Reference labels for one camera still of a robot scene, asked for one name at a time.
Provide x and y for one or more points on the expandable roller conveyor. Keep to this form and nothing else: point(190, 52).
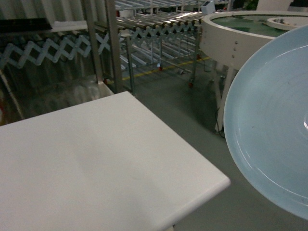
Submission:
point(53, 48)

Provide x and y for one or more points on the white foam board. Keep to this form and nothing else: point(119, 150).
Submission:
point(60, 26)

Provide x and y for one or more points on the light blue round plate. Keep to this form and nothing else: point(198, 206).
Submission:
point(266, 121)

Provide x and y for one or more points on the round white turntable conveyor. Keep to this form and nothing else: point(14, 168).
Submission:
point(231, 38)

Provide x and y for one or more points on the white table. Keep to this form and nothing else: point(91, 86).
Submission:
point(105, 165)

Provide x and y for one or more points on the black tray on conveyor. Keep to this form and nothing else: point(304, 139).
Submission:
point(24, 25)

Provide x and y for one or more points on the stainless steel shelf rack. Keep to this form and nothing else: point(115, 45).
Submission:
point(100, 16)

